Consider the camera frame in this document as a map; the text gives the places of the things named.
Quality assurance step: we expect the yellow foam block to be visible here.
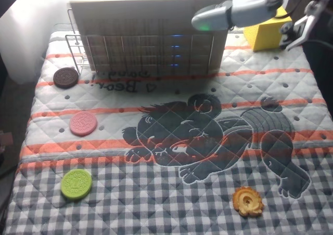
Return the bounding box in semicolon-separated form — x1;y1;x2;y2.
244;6;293;53

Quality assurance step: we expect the wire grid rack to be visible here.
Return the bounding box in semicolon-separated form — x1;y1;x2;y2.
64;8;215;76

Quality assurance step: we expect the pink sandwich cookie toy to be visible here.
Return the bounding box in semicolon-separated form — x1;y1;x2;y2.
69;110;98;137

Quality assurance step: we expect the green sandwich cookie toy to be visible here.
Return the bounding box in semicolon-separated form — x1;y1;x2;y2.
60;168;93;202

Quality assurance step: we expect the golden butter cookie toy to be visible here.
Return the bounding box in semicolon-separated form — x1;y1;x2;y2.
232;186;265;218

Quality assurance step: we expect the brown sandwich cookie toy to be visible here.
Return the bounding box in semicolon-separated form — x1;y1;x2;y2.
53;67;79;90

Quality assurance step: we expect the white foam sheet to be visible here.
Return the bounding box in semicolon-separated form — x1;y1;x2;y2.
0;0;73;85

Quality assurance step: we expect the grey bear print quilt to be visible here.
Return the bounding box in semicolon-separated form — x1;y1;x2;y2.
4;29;333;235

